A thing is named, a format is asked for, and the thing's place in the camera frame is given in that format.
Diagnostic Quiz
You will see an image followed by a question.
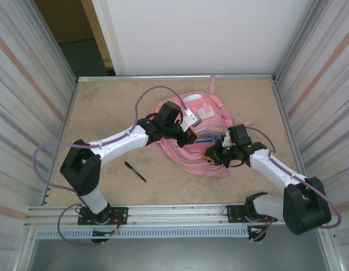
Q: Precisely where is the blue white card package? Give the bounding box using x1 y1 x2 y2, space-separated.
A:
195 136 222 144

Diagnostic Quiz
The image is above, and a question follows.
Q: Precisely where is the pink backpack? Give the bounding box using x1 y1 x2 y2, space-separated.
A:
147 75 254 181

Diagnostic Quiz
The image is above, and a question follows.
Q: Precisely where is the black pen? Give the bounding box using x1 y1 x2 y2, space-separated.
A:
124 161 147 183

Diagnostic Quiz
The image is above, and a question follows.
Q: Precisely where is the brown wooden panel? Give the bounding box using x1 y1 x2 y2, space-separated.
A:
34 0 95 45

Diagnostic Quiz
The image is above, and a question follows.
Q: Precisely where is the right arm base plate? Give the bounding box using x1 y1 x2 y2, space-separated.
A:
225 205 278 224

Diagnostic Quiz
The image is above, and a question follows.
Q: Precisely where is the long aluminium mounting rail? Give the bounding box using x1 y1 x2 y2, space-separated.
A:
24 200 332 228

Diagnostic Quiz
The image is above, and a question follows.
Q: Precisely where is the aluminium table side rail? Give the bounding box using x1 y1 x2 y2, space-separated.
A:
40 78 80 206
271 75 315 202

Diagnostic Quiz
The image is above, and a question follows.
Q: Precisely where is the short aluminium table rail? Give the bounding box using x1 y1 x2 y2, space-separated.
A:
76 73 277 84

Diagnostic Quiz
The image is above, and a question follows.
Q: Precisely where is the slotted grey cable duct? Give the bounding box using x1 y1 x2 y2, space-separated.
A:
35 227 250 240

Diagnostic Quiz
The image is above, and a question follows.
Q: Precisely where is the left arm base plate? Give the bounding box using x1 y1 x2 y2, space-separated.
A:
77 207 129 226

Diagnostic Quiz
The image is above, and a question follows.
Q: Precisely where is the translucent corrugated enclosure panel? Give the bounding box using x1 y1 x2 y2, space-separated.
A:
272 0 349 249
0 0 78 252

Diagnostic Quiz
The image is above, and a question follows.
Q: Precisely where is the white door frame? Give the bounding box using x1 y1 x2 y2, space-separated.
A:
91 0 126 76

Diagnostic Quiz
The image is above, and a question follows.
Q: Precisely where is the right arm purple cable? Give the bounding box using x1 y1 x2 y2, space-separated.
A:
246 126 342 243

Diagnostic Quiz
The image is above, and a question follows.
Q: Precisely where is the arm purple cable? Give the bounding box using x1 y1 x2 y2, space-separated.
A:
32 85 190 247
246 126 342 243

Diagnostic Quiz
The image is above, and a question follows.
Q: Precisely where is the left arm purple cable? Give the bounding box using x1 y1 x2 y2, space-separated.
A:
32 85 190 247

